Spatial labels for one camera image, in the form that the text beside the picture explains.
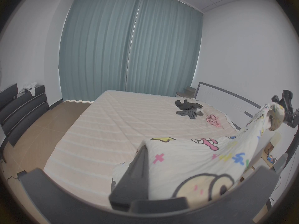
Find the black power adapter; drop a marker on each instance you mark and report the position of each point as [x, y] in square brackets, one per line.
[23, 173]

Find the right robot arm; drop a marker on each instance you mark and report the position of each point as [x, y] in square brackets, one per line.
[287, 106]

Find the white garment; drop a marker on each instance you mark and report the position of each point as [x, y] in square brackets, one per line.
[200, 112]

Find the bed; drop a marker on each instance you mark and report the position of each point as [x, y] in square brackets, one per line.
[112, 125]

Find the white cloth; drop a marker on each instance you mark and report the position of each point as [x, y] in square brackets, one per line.
[29, 86]

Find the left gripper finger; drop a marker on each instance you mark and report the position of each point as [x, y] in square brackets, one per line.
[135, 183]

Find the black garment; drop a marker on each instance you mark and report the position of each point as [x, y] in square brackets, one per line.
[186, 104]

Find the black chest of drawers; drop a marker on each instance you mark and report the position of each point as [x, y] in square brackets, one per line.
[23, 111]

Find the pink garment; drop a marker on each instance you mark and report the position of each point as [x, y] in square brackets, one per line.
[213, 121]

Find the white printed pyjama top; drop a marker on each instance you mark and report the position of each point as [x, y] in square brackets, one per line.
[186, 157]

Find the wooden bedside table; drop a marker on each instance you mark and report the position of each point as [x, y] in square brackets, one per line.
[266, 152]

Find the dark grey garment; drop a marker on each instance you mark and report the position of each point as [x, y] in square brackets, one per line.
[186, 113]

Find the grey bedside table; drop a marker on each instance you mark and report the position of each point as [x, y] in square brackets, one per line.
[186, 92]

